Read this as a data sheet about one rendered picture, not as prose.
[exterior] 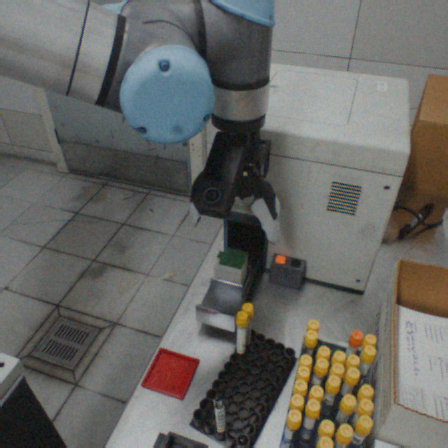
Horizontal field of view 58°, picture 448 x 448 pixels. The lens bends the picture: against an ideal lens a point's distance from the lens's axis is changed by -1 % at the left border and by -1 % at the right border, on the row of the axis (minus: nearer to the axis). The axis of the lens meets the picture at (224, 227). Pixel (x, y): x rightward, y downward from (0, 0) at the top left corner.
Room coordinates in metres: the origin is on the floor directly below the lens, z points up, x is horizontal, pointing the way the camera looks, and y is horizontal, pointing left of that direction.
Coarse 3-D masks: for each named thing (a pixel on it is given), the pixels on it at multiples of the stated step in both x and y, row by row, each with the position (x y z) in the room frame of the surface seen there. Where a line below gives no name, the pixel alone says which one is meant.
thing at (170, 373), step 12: (156, 360) 0.35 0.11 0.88; (168, 360) 0.35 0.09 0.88; (180, 360) 0.36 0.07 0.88; (192, 360) 0.35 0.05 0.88; (156, 372) 0.33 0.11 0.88; (168, 372) 0.33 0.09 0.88; (180, 372) 0.33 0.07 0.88; (192, 372) 0.33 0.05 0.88; (144, 384) 0.31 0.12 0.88; (156, 384) 0.31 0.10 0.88; (168, 384) 0.31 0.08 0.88; (180, 384) 0.31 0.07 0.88; (180, 396) 0.29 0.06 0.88
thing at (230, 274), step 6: (246, 258) 0.49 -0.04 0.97; (216, 264) 0.47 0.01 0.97; (246, 264) 0.49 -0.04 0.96; (216, 270) 0.47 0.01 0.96; (222, 270) 0.47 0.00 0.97; (228, 270) 0.46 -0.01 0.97; (234, 270) 0.46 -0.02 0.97; (240, 270) 0.46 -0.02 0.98; (246, 270) 0.49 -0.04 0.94; (216, 276) 0.47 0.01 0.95; (222, 276) 0.47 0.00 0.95; (228, 276) 0.46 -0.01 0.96; (234, 276) 0.46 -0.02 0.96; (240, 276) 0.46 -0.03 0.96; (234, 282) 0.46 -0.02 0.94; (240, 282) 0.46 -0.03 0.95
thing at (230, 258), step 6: (222, 252) 0.49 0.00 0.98; (228, 252) 0.49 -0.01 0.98; (234, 252) 0.49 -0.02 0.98; (240, 252) 0.49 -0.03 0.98; (246, 252) 0.49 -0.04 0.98; (222, 258) 0.48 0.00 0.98; (228, 258) 0.48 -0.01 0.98; (234, 258) 0.48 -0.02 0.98; (240, 258) 0.48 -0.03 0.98; (222, 264) 0.47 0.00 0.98; (228, 264) 0.46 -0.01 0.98; (234, 264) 0.46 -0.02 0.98; (240, 264) 0.46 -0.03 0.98
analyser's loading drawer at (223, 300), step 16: (240, 240) 0.59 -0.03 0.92; (256, 240) 0.59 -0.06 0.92; (256, 256) 0.55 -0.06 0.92; (208, 288) 0.47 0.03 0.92; (224, 288) 0.46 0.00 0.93; (240, 288) 0.45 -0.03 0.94; (208, 304) 0.44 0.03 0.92; (224, 304) 0.44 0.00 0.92; (240, 304) 0.44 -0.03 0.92; (208, 320) 0.41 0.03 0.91; (224, 320) 0.40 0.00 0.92
